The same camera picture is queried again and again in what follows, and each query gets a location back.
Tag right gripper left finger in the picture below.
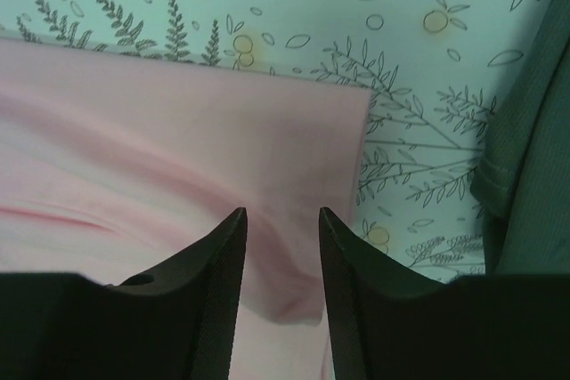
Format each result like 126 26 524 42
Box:
1 208 248 380

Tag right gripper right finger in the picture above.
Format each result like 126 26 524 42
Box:
319 207 569 380

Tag pink t shirt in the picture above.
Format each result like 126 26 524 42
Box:
1 39 371 379

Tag folded dark green t shirt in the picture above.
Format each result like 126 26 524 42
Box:
470 0 569 274

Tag floral patterned table mat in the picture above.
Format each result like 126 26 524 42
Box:
1 0 550 281

